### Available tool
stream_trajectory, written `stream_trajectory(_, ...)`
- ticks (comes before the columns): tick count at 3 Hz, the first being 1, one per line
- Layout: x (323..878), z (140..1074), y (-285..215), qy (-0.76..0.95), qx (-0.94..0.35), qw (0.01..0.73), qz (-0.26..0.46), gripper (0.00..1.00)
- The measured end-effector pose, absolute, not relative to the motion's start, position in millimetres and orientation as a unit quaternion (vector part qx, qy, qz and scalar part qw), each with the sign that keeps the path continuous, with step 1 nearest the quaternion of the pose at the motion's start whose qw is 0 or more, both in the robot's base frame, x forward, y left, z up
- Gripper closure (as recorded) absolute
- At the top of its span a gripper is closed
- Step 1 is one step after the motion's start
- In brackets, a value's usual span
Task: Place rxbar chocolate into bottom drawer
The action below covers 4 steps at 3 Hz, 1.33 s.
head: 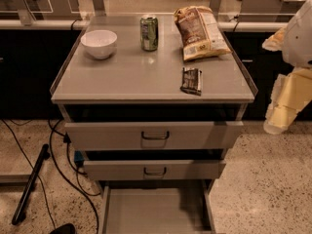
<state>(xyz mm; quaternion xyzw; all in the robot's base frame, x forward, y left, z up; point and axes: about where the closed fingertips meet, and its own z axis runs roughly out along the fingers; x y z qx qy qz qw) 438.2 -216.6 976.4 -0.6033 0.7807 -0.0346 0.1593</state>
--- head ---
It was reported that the black floor bar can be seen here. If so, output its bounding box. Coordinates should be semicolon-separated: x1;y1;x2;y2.
12;144;50;225

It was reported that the grey drawer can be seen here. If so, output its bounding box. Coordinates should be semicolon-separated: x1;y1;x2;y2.
98;181;216;234
84;160;225;180
65;121;243;151

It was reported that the grey drawer cabinet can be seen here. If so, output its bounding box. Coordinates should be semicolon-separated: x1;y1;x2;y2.
51;15;256;187

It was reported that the black object on floor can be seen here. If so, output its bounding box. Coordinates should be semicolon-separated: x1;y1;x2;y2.
50;223;77;234

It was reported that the thin black floor cable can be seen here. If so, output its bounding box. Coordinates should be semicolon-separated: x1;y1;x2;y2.
0;119;58;231

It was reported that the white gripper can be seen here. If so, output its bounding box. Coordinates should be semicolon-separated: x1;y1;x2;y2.
262;0;312;135

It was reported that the middle grey drawer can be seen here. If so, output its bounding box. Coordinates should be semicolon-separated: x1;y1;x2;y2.
84;160;225;180

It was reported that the green soda can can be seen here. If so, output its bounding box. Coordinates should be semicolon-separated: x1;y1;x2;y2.
140;14;158;52

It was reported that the white horizontal rail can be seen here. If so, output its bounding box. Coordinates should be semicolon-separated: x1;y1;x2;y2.
0;19;287;32

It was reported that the brown chip bag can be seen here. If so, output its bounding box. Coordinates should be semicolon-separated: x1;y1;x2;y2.
174;6;231;61

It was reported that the dark rxbar chocolate wrapper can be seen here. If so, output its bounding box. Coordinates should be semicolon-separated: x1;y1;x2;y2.
180;67;202;96

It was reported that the bottom grey drawer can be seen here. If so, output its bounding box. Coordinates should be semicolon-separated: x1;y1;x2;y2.
98;181;216;234

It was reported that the top grey drawer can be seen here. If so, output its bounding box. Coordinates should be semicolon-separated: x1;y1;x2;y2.
65;121;243;151

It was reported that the white ceramic bowl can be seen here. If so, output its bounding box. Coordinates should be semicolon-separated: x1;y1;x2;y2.
80;30;117;59

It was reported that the blue plug connector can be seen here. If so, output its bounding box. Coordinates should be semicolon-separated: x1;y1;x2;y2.
74;151;84;168

